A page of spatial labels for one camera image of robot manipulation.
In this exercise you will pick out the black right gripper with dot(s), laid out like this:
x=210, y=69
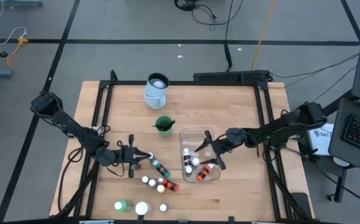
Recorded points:
x=229, y=141

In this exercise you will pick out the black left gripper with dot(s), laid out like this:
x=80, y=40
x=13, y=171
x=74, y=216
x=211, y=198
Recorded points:
x=127, y=155

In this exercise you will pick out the dark green acrylic paint bottle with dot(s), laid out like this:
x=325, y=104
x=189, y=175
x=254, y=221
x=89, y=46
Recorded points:
x=150, y=154

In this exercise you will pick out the blue acrylic paint bottle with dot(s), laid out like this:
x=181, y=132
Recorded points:
x=137, y=166

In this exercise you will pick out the white acrylic paint bottle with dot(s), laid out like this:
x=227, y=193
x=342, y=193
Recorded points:
x=186, y=158
x=195, y=161

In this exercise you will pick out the orange acrylic paint bottle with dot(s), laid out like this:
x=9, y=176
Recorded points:
x=204, y=172

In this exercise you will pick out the clear plastic bin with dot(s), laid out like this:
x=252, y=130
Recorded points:
x=198, y=137

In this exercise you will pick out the dark brown acrylic paint bottle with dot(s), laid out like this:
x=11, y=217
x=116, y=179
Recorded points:
x=145, y=179

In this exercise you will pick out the black acrylic paint bottle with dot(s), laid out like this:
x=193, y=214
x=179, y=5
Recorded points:
x=188, y=170

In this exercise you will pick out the paintbrush black bristles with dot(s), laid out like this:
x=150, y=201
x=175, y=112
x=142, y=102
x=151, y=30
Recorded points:
x=157, y=126

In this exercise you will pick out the thin paintbrush silver ferrule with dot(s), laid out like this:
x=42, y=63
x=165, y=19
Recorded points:
x=166, y=127

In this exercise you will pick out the yellow acrylic paint bottle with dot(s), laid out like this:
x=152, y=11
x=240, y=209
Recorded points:
x=161, y=188

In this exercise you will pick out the thin paintbrush gold ferrule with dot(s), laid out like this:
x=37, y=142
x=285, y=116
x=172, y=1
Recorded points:
x=172, y=124
x=169, y=125

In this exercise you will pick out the red acrylic paint bottle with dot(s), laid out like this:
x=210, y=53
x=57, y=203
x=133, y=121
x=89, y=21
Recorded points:
x=169, y=185

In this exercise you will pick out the large green paint bottle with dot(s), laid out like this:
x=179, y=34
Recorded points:
x=119, y=206

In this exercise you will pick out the purple acrylic paint bottle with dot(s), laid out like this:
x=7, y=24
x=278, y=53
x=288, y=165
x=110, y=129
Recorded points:
x=163, y=207

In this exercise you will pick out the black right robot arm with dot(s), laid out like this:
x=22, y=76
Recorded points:
x=285, y=127

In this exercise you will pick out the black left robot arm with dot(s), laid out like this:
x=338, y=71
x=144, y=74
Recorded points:
x=67, y=124

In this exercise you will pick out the green plastic cup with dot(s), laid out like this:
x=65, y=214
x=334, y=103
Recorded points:
x=164, y=133

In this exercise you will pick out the black power strip box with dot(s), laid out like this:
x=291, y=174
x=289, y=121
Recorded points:
x=229, y=76

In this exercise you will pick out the silver bar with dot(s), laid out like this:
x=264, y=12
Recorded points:
x=95, y=222
x=263, y=222

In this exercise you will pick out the black flat device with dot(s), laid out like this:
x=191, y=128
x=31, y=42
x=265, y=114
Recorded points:
x=301, y=202

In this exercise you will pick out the white printed box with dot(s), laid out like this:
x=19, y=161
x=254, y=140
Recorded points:
x=321, y=140

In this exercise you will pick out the white round object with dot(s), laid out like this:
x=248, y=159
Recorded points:
x=341, y=161

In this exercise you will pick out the black desk leg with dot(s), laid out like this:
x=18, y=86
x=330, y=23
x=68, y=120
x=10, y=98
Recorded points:
x=341, y=186

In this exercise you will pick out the black floor disc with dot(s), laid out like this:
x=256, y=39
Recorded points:
x=3, y=54

